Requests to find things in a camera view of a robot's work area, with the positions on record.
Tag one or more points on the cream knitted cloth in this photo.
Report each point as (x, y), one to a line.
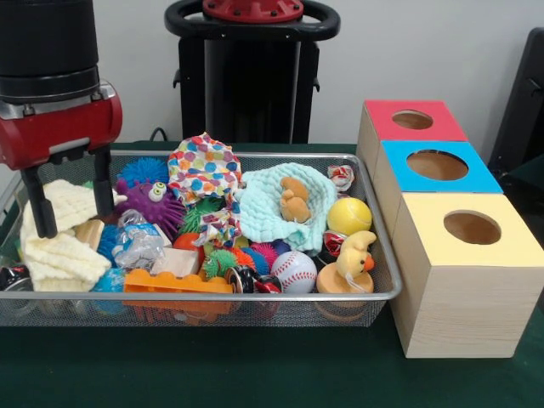
(64, 263)

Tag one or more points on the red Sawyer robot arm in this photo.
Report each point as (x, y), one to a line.
(47, 42)

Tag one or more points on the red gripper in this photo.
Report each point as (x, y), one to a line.
(64, 127)

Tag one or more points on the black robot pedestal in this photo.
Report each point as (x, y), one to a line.
(251, 85)

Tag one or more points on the blue spiky ball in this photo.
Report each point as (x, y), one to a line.
(142, 170)

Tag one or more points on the white toy baseball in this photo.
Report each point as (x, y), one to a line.
(293, 272)

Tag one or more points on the polka dot cloth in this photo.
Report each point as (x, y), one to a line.
(204, 170)

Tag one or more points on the crushed clear plastic bottle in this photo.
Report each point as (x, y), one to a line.
(136, 244)

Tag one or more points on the dark green tablecloth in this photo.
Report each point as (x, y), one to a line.
(255, 374)

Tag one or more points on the yellow plush duck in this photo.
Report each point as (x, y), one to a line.
(355, 259)

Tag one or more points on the purple spiky monster toy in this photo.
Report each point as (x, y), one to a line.
(144, 208)

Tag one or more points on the mint green cloth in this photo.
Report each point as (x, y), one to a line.
(259, 212)

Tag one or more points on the wooden three-hole box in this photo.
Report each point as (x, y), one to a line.
(467, 306)

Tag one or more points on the yellow tennis ball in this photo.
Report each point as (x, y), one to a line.
(348, 217)

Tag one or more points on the silver mesh bin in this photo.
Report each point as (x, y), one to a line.
(297, 314)

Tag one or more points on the orange building brick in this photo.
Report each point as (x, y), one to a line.
(170, 282)

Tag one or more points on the black panel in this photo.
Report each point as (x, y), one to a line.
(523, 106)

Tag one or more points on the brown plush toy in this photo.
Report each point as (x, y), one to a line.
(295, 204)

